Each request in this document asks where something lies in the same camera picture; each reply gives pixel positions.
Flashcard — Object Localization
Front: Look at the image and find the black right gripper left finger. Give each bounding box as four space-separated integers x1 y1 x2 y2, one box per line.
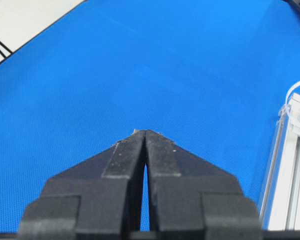
17 130 146 240

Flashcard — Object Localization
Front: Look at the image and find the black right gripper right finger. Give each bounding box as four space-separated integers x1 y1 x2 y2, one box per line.
145 130 263 240

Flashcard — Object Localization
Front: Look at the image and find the white zip tie loop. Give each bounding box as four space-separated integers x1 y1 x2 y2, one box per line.
283 81 300 119

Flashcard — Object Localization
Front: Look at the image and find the aluminium extrusion frame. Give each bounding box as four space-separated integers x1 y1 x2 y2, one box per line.
258 100 300 231

